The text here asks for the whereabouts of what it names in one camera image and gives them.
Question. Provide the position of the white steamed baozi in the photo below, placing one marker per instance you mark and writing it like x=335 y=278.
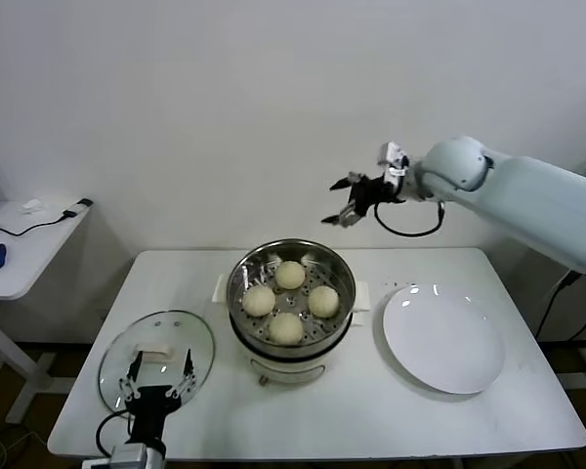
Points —
x=289 y=275
x=285 y=328
x=323 y=301
x=259 y=300

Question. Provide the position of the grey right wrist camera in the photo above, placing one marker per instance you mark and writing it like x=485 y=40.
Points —
x=393 y=157

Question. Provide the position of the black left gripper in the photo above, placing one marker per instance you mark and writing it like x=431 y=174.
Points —
x=151 y=408

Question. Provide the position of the small white crumpled object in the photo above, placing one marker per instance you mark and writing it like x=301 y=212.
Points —
x=33 y=206

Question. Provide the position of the white side table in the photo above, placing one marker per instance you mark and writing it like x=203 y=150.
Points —
x=29 y=264

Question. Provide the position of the small black adapter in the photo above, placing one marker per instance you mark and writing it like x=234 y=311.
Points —
x=84 y=201

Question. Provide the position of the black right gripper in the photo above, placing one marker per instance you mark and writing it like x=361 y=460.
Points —
x=376 y=190

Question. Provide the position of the glass pot lid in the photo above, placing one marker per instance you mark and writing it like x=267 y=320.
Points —
x=176 y=332

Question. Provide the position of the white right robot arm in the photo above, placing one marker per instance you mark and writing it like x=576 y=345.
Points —
x=532 y=190

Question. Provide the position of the stainless steel steamer basket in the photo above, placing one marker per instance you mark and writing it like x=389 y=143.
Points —
x=254 y=273

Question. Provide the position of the cream electric cooking pot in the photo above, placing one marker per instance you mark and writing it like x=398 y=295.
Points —
x=285 y=369

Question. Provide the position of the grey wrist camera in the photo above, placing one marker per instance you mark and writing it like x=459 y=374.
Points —
x=129 y=456
x=393 y=157

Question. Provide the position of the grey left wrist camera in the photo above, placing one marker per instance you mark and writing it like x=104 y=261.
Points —
x=129 y=456

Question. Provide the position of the white round plate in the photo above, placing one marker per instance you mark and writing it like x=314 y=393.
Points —
x=444 y=332

